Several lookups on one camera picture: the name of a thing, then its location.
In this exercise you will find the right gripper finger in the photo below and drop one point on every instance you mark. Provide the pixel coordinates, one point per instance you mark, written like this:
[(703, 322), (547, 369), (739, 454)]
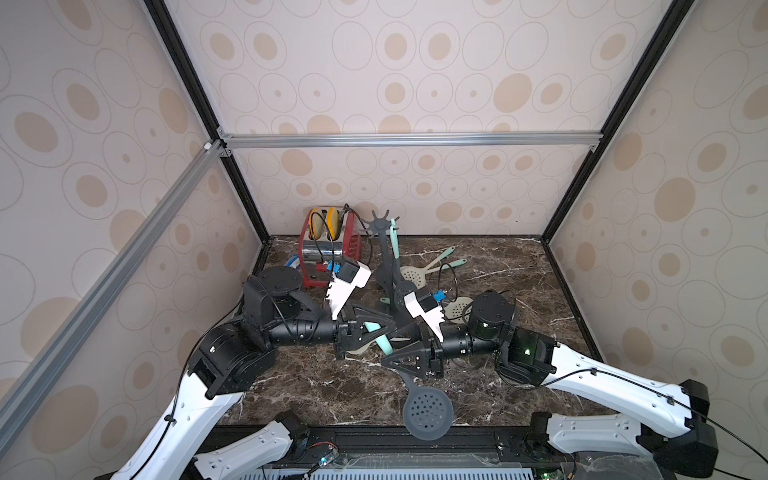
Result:
[(403, 335), (415, 364)]

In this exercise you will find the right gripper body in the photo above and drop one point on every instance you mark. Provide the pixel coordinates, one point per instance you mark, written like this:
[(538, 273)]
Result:
[(432, 350)]

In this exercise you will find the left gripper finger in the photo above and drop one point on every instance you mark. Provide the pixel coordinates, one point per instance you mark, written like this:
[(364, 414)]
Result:
[(369, 333), (365, 314)]

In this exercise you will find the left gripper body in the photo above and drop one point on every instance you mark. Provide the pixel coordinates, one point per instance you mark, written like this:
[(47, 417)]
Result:
[(344, 329)]

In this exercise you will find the grey utensil rack stand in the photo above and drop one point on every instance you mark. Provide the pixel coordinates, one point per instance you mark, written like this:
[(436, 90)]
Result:
[(379, 226)]

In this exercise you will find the grey skimmer front side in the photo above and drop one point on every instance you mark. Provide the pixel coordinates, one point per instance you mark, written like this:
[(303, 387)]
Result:
[(400, 287)]

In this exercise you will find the grey skimmer teal handle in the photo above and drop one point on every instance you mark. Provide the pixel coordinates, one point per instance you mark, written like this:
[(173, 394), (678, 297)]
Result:
[(395, 240)]

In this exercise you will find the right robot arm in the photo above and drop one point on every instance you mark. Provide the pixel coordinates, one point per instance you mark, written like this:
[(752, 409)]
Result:
[(667, 422)]

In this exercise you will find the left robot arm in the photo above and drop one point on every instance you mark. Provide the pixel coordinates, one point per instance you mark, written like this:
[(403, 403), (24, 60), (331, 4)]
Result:
[(228, 359)]

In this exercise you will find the cream skimmer under grey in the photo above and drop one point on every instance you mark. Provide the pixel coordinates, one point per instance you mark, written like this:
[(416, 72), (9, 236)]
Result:
[(458, 311)]

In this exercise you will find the cream skimmer upper pile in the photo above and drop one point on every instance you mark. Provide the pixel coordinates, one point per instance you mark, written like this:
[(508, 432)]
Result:
[(417, 275)]

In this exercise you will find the blue snack packet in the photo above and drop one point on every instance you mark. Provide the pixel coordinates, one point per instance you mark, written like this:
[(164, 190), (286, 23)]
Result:
[(294, 262)]

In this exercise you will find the red chrome toaster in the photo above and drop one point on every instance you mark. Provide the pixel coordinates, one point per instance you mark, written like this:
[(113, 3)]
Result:
[(316, 255)]

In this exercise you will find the right yellow toast slice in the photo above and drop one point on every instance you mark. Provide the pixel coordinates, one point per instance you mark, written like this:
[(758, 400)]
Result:
[(334, 222)]

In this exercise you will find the yellow toast slice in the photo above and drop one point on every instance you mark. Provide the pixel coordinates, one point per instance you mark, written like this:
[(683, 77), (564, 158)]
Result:
[(316, 224), (334, 222)]

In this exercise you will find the left yellow toast slice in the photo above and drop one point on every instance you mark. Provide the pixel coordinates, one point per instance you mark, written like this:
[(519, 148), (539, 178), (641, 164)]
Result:
[(316, 224)]

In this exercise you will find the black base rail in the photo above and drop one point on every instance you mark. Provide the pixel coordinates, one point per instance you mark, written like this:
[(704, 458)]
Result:
[(390, 452)]

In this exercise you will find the back aluminium rail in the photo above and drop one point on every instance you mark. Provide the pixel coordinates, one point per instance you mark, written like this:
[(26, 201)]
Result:
[(396, 140)]

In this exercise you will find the aluminium rail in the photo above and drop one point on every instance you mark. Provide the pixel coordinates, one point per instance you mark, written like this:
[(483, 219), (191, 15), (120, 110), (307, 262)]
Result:
[(396, 140), (44, 372)]

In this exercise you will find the left aluminium rail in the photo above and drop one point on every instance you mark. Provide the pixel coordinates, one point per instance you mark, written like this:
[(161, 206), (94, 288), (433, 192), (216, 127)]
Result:
[(44, 372)]

